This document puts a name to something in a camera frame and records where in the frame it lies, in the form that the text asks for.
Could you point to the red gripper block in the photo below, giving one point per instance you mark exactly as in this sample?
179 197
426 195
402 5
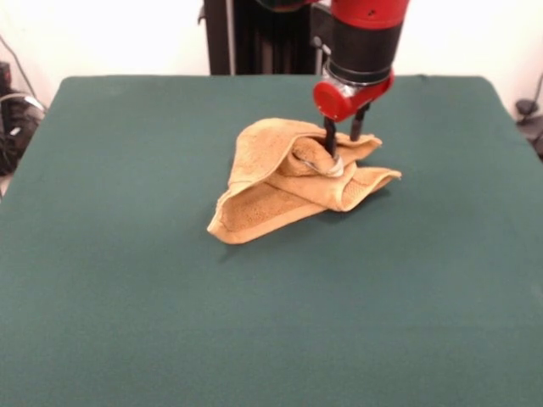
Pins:
333 102

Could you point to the tan terry towel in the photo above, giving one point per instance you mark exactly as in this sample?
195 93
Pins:
263 148

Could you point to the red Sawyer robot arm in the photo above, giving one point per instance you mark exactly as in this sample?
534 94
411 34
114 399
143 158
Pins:
365 38

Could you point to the dark green table cloth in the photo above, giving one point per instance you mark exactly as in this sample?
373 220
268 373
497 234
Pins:
169 297

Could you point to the black equipment bag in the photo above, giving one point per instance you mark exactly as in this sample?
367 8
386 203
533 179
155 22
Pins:
17 135

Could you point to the small black box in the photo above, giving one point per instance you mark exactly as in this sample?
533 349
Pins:
4 76

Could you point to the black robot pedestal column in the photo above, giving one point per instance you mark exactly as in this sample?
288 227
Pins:
275 42

